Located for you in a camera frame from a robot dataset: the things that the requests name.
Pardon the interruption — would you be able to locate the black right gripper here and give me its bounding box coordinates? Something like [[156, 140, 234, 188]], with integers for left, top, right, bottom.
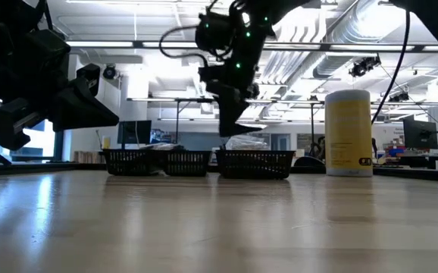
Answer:
[[195, 7, 277, 138]]

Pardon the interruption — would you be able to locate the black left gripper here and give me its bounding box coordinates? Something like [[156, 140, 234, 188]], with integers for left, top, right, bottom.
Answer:
[[0, 29, 120, 152]]

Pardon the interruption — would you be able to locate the clear vanity pack bag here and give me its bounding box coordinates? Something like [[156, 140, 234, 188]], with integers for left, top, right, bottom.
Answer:
[[225, 134, 271, 152]]

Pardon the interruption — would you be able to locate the black round puff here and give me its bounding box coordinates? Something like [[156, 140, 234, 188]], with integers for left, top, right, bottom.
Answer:
[[142, 142, 185, 152]]

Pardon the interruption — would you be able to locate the black monitor on arm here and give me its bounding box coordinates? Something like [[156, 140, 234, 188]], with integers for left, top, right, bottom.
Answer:
[[402, 115, 438, 151]]

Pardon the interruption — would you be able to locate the black slotted plastic basket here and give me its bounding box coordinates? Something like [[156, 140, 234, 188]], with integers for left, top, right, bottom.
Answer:
[[214, 149, 296, 180], [160, 149, 212, 177], [102, 148, 163, 177]]

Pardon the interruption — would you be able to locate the black computer monitor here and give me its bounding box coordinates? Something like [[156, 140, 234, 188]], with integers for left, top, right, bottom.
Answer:
[[117, 119, 153, 149]]

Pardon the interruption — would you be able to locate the yellow wipes canister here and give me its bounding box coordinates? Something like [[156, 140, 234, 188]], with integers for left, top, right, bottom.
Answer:
[[324, 89, 374, 177]]

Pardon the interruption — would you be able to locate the black ceiling spotlight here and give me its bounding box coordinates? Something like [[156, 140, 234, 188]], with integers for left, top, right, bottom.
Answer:
[[388, 90, 410, 102], [349, 55, 382, 79]]

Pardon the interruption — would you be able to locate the black window frame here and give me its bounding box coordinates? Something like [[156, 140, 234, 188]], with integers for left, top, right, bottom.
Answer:
[[0, 94, 67, 162]]

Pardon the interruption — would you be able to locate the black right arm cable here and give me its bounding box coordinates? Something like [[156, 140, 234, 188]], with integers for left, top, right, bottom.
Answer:
[[370, 9, 411, 124]]

